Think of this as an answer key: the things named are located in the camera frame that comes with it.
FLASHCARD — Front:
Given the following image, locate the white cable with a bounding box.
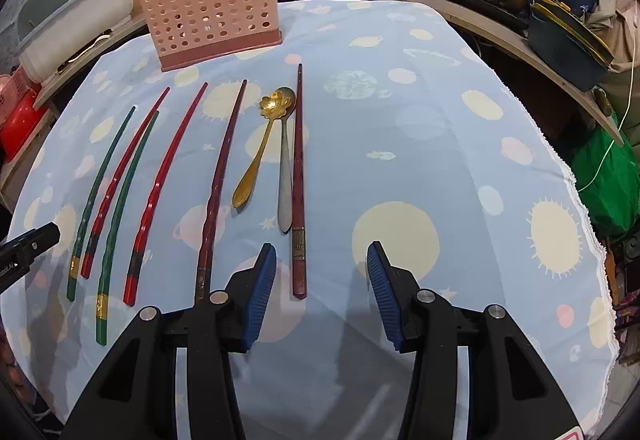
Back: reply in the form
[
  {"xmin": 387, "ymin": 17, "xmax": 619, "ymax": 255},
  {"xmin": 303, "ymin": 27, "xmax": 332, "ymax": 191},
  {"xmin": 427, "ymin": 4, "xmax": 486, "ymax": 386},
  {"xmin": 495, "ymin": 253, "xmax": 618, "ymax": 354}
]
[{"xmin": 577, "ymin": 0, "xmax": 640, "ymax": 193}]

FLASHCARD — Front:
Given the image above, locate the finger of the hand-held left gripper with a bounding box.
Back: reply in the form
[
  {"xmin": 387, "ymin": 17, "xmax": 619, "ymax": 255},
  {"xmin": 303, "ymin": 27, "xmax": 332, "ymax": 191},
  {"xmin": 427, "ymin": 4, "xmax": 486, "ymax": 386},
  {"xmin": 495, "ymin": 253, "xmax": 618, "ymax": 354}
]
[{"xmin": 0, "ymin": 222, "xmax": 61, "ymax": 271}]

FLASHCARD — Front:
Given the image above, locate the red plastic basket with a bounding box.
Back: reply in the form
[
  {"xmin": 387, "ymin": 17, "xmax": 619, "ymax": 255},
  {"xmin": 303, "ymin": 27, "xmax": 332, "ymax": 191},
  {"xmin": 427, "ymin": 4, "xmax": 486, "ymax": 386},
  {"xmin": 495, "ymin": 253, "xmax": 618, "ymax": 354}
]
[{"xmin": 0, "ymin": 92, "xmax": 47, "ymax": 162}]

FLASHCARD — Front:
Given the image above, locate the red chopstick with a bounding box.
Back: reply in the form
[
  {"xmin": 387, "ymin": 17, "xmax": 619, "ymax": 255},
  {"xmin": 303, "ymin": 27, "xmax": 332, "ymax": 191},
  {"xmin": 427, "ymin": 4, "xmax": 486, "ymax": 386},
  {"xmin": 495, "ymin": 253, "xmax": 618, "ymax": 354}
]
[
  {"xmin": 81, "ymin": 87, "xmax": 171, "ymax": 279},
  {"xmin": 123, "ymin": 82, "xmax": 208, "ymax": 307}
]

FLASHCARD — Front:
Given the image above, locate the pink plastic basket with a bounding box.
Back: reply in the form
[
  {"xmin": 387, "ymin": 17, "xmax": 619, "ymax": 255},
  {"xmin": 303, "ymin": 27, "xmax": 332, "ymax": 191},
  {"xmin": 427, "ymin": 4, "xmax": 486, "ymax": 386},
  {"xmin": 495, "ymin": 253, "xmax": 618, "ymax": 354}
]
[{"xmin": 0, "ymin": 69, "xmax": 32, "ymax": 121}]

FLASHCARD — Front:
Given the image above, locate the green plastic bag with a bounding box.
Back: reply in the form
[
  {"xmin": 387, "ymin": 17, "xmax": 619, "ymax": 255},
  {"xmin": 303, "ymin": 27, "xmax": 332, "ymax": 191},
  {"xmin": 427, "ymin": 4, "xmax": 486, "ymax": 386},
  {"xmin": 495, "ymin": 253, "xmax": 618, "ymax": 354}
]
[{"xmin": 570, "ymin": 115, "xmax": 640, "ymax": 241}]

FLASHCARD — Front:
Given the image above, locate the stack of teal yellow bowls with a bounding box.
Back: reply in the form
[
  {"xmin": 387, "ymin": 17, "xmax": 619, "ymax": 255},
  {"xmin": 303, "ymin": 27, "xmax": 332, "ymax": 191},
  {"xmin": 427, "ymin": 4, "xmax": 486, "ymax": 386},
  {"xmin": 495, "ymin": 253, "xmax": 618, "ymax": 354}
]
[{"xmin": 527, "ymin": 0, "xmax": 617, "ymax": 92}]

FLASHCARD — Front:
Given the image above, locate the black induction cooktop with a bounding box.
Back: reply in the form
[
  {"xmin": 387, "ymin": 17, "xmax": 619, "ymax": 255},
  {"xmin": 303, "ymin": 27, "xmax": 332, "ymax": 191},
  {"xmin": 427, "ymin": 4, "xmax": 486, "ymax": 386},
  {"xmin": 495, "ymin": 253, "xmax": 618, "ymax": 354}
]
[{"xmin": 434, "ymin": 0, "xmax": 531, "ymax": 32}]

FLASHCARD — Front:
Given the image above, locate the blue printed tablecloth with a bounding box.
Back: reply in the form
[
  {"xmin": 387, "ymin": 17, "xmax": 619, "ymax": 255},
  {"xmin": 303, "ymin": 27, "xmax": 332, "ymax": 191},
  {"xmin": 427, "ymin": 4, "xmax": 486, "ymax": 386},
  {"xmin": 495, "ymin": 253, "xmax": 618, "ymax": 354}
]
[{"xmin": 7, "ymin": 0, "xmax": 616, "ymax": 440}]

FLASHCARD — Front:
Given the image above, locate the gold flower spoon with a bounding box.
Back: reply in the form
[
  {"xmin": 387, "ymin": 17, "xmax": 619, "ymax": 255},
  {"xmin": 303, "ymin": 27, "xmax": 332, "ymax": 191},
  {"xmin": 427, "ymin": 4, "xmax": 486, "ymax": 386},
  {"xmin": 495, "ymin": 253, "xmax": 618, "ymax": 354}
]
[{"xmin": 232, "ymin": 90, "xmax": 290, "ymax": 209}]

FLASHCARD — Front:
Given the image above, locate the grey wooden table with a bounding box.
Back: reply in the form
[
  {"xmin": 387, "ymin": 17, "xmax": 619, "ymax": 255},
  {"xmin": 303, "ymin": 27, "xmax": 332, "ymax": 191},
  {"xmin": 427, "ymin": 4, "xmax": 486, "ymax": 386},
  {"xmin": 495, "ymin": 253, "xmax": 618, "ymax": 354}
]
[{"xmin": 31, "ymin": 12, "xmax": 151, "ymax": 111}]

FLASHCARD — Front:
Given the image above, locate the green chopstick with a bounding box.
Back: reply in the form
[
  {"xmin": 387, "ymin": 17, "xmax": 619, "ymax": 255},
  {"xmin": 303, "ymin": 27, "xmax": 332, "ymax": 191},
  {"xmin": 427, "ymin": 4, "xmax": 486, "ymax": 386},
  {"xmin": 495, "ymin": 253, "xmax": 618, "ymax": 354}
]
[
  {"xmin": 96, "ymin": 110, "xmax": 160, "ymax": 347},
  {"xmin": 67, "ymin": 106, "xmax": 136, "ymax": 302}
]

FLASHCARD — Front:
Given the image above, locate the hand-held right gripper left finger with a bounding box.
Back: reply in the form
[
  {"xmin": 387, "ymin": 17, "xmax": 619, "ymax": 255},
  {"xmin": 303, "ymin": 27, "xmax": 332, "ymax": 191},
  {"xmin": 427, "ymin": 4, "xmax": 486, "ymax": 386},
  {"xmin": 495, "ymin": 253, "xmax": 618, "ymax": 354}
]
[{"xmin": 60, "ymin": 242, "xmax": 277, "ymax": 440}]

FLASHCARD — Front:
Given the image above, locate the maroon chopstick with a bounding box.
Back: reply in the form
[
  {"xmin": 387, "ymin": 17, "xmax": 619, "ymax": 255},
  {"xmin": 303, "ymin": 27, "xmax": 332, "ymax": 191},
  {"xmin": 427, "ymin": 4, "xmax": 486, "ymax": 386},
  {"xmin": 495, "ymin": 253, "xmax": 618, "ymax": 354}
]
[
  {"xmin": 291, "ymin": 63, "xmax": 308, "ymax": 299},
  {"xmin": 194, "ymin": 79, "xmax": 248, "ymax": 307}
]

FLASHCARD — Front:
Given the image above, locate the white dish box grey-blue lid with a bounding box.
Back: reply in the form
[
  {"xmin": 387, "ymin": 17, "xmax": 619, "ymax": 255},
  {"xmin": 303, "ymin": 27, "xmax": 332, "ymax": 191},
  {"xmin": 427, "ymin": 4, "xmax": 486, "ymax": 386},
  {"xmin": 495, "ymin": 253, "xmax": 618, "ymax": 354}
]
[{"xmin": 15, "ymin": 0, "xmax": 137, "ymax": 83}]

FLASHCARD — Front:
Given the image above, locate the pink perforated utensil basket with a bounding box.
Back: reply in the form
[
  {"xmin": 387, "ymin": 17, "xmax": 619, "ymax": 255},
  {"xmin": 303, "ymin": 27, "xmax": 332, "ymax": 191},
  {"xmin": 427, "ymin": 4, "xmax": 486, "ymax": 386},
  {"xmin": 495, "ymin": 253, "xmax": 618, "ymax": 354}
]
[{"xmin": 136, "ymin": 0, "xmax": 283, "ymax": 72}]

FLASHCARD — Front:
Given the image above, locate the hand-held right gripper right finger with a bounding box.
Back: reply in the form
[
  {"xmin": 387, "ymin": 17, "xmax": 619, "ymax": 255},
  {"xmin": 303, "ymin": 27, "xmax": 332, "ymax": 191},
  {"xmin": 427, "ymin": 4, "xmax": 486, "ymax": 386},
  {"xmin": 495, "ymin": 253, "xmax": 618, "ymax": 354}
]
[{"xmin": 366, "ymin": 241, "xmax": 581, "ymax": 440}]

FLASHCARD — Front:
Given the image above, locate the silver spoon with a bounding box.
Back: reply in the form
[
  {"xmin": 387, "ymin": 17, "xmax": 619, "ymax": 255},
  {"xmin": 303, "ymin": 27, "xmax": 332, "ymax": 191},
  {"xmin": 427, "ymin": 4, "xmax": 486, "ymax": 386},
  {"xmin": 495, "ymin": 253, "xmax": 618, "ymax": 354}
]
[{"xmin": 277, "ymin": 86, "xmax": 297, "ymax": 234}]

